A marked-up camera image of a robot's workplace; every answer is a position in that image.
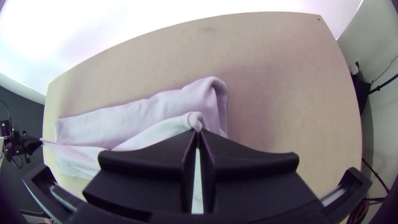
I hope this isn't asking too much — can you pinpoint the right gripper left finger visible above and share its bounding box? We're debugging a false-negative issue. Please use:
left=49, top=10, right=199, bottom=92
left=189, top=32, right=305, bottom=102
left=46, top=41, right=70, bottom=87
left=82, top=129, right=198, bottom=223

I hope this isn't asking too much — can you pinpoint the black cable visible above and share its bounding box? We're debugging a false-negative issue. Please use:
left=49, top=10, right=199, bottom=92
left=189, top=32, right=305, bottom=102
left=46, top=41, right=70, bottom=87
left=362, top=158, right=390, bottom=194
left=368, top=56, right=398, bottom=95

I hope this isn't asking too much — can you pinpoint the light grey t-shirt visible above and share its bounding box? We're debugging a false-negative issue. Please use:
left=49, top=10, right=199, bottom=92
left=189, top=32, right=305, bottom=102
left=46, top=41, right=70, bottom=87
left=40, top=76, right=230, bottom=214

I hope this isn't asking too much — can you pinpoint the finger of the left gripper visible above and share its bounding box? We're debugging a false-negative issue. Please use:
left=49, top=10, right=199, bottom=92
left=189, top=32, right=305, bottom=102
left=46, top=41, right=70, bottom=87
left=23, top=135, right=44, bottom=156

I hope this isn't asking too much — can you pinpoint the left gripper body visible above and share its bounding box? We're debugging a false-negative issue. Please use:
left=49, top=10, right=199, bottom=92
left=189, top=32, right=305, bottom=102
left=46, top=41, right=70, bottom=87
left=3, top=130, right=29, bottom=164

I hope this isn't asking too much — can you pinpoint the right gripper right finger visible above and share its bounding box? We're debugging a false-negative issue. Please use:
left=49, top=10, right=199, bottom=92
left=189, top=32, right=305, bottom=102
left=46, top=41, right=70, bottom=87
left=199, top=129, right=321, bottom=218

